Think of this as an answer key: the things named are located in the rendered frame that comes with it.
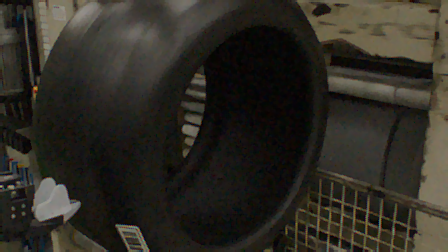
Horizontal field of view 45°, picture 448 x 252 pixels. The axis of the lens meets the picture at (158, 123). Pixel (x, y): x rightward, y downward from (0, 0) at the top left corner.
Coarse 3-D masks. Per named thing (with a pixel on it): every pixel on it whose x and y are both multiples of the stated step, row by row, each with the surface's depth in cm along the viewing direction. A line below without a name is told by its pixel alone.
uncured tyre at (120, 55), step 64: (128, 0) 86; (192, 0) 81; (256, 0) 87; (64, 64) 87; (128, 64) 78; (192, 64) 80; (256, 64) 122; (320, 64) 103; (64, 128) 85; (128, 128) 77; (256, 128) 126; (320, 128) 108; (128, 192) 79; (192, 192) 126; (256, 192) 120
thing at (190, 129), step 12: (192, 84) 148; (204, 84) 144; (192, 96) 150; (204, 96) 147; (180, 108) 154; (192, 108) 150; (180, 120) 155; (192, 120) 153; (180, 132) 156; (192, 132) 152; (180, 144) 157; (180, 156) 158
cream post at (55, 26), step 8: (48, 0) 118; (56, 0) 115; (64, 0) 113; (72, 0) 110; (80, 0) 111; (48, 8) 118; (64, 8) 113; (72, 8) 111; (48, 16) 119; (48, 24) 120; (56, 24) 118; (64, 24) 115; (48, 32) 121; (56, 32) 118
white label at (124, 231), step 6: (120, 228) 82; (126, 228) 81; (132, 228) 80; (138, 228) 80; (120, 234) 83; (126, 234) 82; (132, 234) 81; (138, 234) 81; (126, 240) 83; (132, 240) 82; (138, 240) 82; (126, 246) 84; (132, 246) 83; (138, 246) 83; (144, 246) 82
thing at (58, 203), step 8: (56, 192) 81; (64, 192) 82; (48, 200) 81; (56, 200) 81; (64, 200) 82; (40, 208) 80; (48, 208) 81; (56, 208) 82; (64, 208) 83; (72, 208) 84; (40, 216) 80; (48, 216) 81; (64, 216) 82
